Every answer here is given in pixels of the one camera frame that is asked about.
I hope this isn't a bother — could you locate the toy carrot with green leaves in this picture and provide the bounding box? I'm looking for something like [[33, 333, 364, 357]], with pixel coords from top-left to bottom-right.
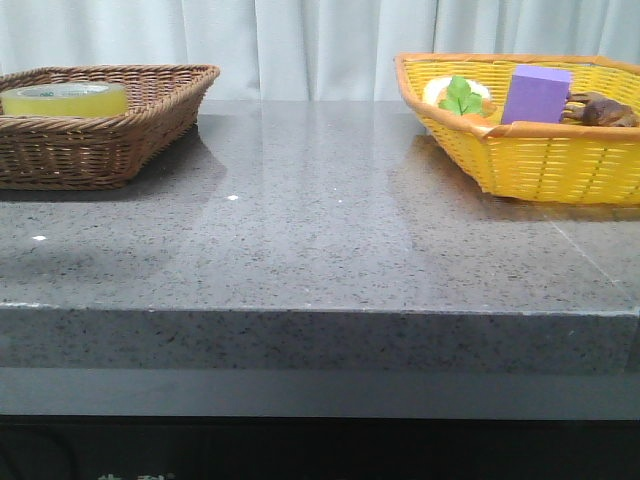
[[436, 75, 497, 119]]

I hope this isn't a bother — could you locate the yellow tape roll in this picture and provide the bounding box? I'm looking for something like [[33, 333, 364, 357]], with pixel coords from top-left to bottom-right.
[[1, 82, 129, 118]]

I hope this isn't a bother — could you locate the yellow woven basket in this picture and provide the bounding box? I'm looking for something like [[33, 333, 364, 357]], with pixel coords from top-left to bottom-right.
[[395, 53, 639, 205]]

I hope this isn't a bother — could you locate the brown wicker basket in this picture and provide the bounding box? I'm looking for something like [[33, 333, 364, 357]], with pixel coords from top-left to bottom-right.
[[1, 64, 220, 190]]

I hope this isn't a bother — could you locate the white curtain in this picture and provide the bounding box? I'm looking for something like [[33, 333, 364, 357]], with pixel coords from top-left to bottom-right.
[[1, 1, 639, 101]]

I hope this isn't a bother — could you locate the black cabinet front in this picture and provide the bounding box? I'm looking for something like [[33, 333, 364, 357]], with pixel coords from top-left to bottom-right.
[[1, 416, 639, 479]]

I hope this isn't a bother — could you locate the brown toy animal figure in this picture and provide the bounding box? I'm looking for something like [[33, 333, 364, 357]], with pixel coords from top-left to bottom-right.
[[562, 92, 639, 128]]

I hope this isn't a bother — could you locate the white round toy bun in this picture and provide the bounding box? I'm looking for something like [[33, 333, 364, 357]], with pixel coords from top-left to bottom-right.
[[422, 76, 492, 106]]

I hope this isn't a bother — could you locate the purple block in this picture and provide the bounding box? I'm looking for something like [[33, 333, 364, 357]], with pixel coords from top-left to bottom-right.
[[501, 64, 572, 124]]

